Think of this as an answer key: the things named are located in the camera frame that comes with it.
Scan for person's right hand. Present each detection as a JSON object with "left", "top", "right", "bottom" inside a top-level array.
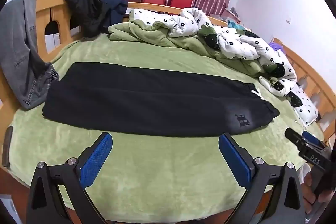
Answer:
[{"left": 302, "top": 171, "right": 324, "bottom": 214}]

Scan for green and white floral quilt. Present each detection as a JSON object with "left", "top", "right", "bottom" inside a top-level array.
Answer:
[{"left": 108, "top": 7, "right": 298, "bottom": 97}]

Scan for black pants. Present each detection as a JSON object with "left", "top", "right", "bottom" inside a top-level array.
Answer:
[{"left": 42, "top": 62, "right": 280, "bottom": 138}]

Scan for wooden bed frame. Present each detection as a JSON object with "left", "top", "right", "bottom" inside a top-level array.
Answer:
[{"left": 0, "top": 0, "right": 336, "bottom": 224}]

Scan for floral print pillow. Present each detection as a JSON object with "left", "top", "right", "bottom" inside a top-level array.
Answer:
[{"left": 287, "top": 84, "right": 319, "bottom": 127}]

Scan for teal cloth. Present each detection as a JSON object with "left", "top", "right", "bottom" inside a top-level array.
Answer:
[{"left": 228, "top": 21, "right": 247, "bottom": 30}]

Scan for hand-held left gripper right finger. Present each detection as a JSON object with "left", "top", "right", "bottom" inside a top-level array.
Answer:
[{"left": 218, "top": 133, "right": 306, "bottom": 224}]

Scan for navy blue garment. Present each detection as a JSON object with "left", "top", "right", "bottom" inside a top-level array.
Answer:
[{"left": 102, "top": 0, "right": 129, "bottom": 28}]

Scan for grey jeans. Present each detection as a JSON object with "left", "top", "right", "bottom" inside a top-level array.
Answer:
[{"left": 0, "top": 0, "right": 60, "bottom": 110}]

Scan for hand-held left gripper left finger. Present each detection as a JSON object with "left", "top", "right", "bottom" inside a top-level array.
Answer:
[{"left": 26, "top": 132, "right": 113, "bottom": 224}]

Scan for green fleece bed blanket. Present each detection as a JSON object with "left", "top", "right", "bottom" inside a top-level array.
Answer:
[{"left": 8, "top": 34, "right": 326, "bottom": 222}]

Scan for black jacket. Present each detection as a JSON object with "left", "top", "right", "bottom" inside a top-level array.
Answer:
[{"left": 54, "top": 0, "right": 111, "bottom": 38}]

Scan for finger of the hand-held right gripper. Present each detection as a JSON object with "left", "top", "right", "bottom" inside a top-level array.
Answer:
[
  {"left": 285, "top": 128, "right": 306, "bottom": 148},
  {"left": 302, "top": 131, "right": 326, "bottom": 148}
]

